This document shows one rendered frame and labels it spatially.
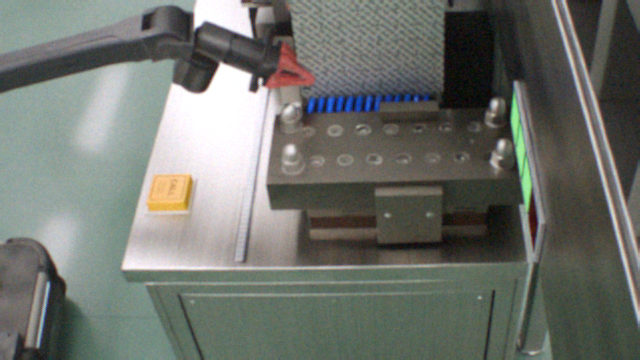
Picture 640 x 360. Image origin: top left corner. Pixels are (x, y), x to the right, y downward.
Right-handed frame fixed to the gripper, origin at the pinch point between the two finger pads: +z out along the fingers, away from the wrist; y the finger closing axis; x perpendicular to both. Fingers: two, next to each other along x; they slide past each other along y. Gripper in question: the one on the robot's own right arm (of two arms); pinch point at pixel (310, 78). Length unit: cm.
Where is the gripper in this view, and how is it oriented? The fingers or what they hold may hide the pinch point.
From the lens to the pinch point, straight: 134.3
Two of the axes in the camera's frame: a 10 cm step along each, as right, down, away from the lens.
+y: -0.6, 7.2, -6.9
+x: 4.1, -6.1, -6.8
